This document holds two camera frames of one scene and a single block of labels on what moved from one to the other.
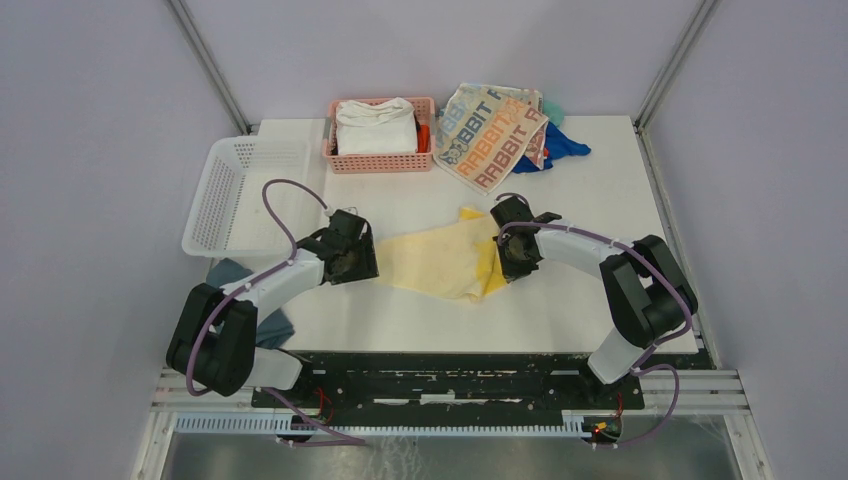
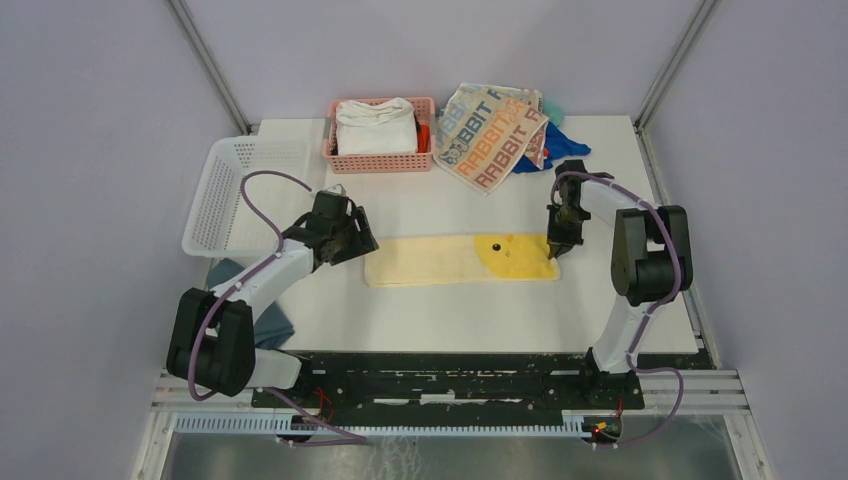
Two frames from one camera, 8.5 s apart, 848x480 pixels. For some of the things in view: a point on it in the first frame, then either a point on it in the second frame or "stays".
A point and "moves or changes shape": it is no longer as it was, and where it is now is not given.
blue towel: [557, 143] stays
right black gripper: [512, 271] → [559, 241]
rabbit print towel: [484, 131] stays
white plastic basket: [229, 218] stays
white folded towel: [380, 126] stays
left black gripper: [366, 268] → [363, 242]
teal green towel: [554, 112] stays
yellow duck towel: [459, 259] moves or changes shape
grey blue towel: [274, 333] stays
